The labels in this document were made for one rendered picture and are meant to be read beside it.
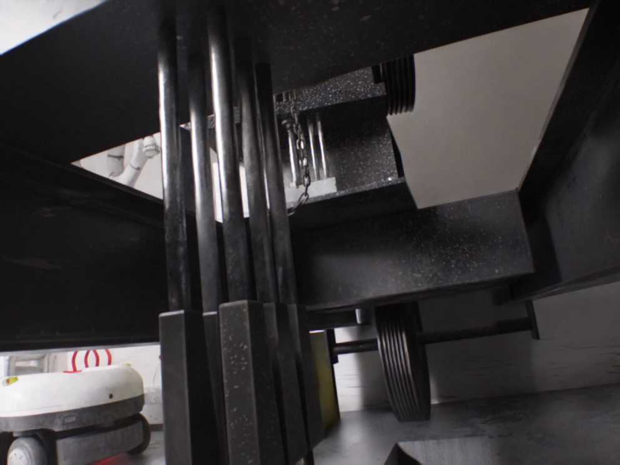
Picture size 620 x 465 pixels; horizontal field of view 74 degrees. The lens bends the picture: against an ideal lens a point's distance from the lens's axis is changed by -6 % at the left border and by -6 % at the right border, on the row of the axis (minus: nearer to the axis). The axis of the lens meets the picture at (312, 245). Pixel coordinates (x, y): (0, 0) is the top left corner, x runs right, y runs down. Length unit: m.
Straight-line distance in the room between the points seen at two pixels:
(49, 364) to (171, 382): 1.83
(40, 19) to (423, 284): 0.89
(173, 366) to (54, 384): 1.35
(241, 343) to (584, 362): 2.05
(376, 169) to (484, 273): 0.35
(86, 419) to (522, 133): 2.26
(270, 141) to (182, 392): 0.24
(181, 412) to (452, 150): 2.20
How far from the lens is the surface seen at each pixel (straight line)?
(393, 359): 1.50
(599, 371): 2.28
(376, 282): 1.08
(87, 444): 1.68
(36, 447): 1.67
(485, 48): 2.66
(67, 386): 1.66
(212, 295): 0.37
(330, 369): 2.08
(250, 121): 0.39
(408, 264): 1.08
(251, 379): 0.29
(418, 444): 1.60
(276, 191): 0.40
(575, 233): 0.97
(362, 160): 1.05
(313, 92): 1.29
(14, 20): 0.49
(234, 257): 0.31
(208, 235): 0.38
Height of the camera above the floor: 0.39
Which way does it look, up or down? 12 degrees up
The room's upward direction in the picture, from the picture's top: 7 degrees counter-clockwise
